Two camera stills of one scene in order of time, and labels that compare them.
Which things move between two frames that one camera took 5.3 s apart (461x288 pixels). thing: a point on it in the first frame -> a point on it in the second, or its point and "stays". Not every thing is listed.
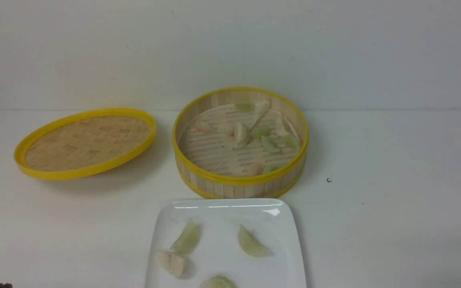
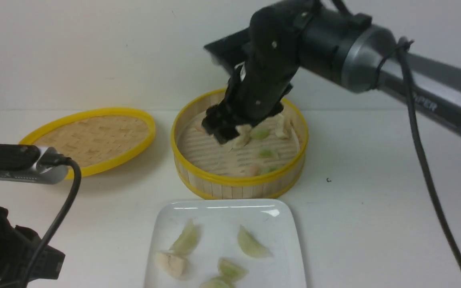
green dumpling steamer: (293, 143) -> (267, 153)
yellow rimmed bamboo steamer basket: (241, 143) stays
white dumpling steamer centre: (242, 135) stays
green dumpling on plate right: (251, 245) stays
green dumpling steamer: (270, 145) -> (231, 272)
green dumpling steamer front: (267, 169) stays
